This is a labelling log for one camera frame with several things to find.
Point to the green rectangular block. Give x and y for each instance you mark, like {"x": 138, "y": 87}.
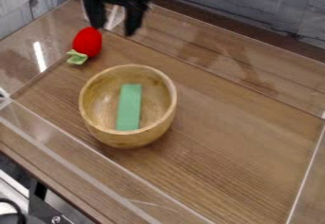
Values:
{"x": 129, "y": 107}

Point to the black metal table leg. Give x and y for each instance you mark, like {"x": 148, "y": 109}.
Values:
{"x": 50, "y": 208}

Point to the wooden bowl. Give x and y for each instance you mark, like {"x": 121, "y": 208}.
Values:
{"x": 98, "y": 105}

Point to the red plush strawberry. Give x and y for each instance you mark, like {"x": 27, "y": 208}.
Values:
{"x": 86, "y": 46}

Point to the clear acrylic corner bracket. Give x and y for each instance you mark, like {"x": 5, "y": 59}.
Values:
{"x": 114, "y": 13}

